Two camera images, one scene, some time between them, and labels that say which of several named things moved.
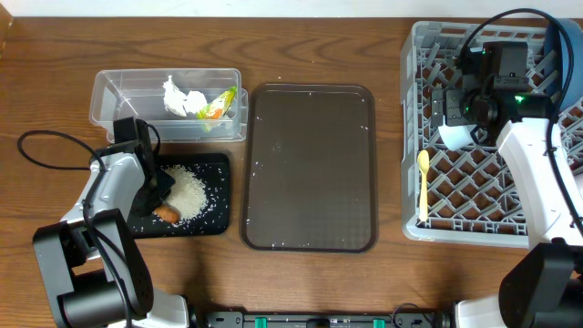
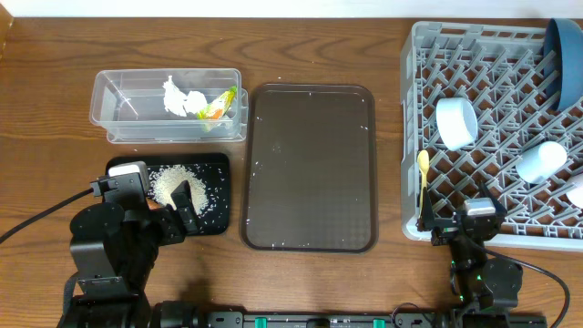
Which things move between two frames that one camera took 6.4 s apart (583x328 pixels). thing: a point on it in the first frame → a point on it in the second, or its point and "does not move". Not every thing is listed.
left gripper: [166, 181] → [169, 233]
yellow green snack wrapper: [218, 107] does not move
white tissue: [177, 102] does not move
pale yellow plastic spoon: [424, 163] does not move
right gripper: [454, 100] → [446, 227]
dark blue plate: [553, 46] does not move
